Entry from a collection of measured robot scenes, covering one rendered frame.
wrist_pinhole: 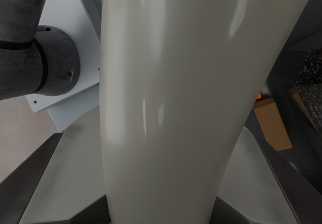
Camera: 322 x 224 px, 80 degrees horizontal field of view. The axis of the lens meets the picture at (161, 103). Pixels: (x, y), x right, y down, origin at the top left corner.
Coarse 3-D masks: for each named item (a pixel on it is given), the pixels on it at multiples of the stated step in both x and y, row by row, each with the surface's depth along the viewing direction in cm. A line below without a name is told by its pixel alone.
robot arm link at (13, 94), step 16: (0, 48) 32; (16, 48) 34; (32, 48) 41; (0, 64) 34; (16, 64) 36; (32, 64) 41; (0, 80) 35; (16, 80) 38; (32, 80) 42; (0, 96) 38; (16, 96) 43
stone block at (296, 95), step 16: (320, 32) 94; (288, 48) 87; (304, 48) 71; (320, 48) 60; (288, 64) 77; (304, 64) 63; (320, 64) 58; (288, 80) 70; (304, 80) 61; (320, 80) 57; (288, 96) 85; (304, 96) 62; (320, 96) 58; (304, 112) 70; (320, 112) 60; (304, 128) 90; (320, 128) 63; (320, 144) 73
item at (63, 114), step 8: (96, 0) 52; (96, 8) 53; (96, 88) 60; (80, 96) 63; (88, 96) 62; (96, 96) 61; (64, 104) 66; (72, 104) 65; (80, 104) 64; (88, 104) 63; (96, 104) 62; (56, 112) 69; (64, 112) 67; (72, 112) 66; (80, 112) 65; (56, 120) 70; (64, 120) 68; (72, 120) 67; (64, 128) 70
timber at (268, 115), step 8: (256, 104) 120; (264, 104) 114; (272, 104) 111; (256, 112) 115; (264, 112) 114; (272, 112) 112; (264, 120) 115; (272, 120) 114; (280, 120) 112; (264, 128) 116; (272, 128) 115; (280, 128) 113; (264, 136) 118; (272, 136) 116; (280, 136) 115; (272, 144) 117; (280, 144) 116; (288, 144) 114
